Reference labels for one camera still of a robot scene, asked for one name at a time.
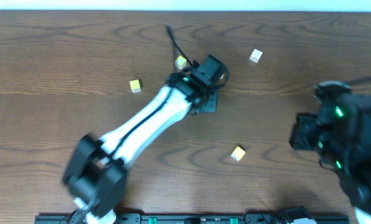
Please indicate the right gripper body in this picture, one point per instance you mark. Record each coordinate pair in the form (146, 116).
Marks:
(300, 132)

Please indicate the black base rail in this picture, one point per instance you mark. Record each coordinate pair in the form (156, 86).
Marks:
(285, 216)

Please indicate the white wooden block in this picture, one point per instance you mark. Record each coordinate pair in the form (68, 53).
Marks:
(256, 55)

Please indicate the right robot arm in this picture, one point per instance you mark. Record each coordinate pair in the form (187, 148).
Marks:
(340, 133)

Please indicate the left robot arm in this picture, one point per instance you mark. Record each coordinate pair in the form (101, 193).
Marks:
(97, 171)

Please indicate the yellow block near right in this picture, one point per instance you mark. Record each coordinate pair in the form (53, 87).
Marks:
(238, 153)

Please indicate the yellow block left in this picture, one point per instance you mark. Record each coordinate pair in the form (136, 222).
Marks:
(135, 86)

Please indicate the yellow block far centre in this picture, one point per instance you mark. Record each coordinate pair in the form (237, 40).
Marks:
(180, 62)

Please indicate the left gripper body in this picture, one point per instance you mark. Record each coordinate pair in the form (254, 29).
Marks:
(208, 104)

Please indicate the yellow block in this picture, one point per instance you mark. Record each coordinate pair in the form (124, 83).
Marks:
(135, 86)
(180, 62)
(238, 153)

